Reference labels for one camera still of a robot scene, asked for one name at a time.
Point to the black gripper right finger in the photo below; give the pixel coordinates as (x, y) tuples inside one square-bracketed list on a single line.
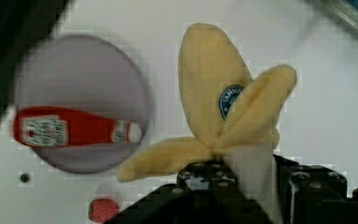
[(314, 194)]

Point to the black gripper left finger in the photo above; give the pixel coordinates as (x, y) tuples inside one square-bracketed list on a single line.
[(204, 193)]

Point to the yellow plush peeled banana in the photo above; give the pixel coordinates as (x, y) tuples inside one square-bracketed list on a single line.
[(232, 116)]

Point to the silver toaster oven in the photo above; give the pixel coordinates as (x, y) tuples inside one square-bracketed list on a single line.
[(345, 12)]

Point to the red plush strawberry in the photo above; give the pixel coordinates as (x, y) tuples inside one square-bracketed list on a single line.
[(102, 209)]

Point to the red plush ketchup bottle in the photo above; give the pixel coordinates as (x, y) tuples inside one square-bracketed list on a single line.
[(52, 127)]

